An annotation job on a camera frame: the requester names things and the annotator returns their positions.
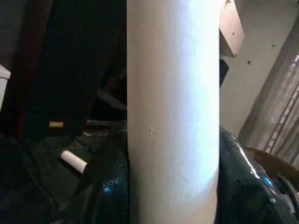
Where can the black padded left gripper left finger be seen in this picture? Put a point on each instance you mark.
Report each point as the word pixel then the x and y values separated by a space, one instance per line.
pixel 109 182

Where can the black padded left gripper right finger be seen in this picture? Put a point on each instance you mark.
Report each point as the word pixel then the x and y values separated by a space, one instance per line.
pixel 245 191

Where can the white plastic table leg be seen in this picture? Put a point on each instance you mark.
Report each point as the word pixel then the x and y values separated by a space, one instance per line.
pixel 73 161
pixel 172 105

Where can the black work mat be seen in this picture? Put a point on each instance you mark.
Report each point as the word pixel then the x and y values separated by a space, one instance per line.
pixel 35 175

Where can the small yellow label tag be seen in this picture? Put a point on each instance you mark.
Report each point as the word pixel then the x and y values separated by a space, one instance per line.
pixel 56 124

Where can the white glass-door cabinet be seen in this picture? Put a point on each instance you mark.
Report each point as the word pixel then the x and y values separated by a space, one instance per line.
pixel 4 86

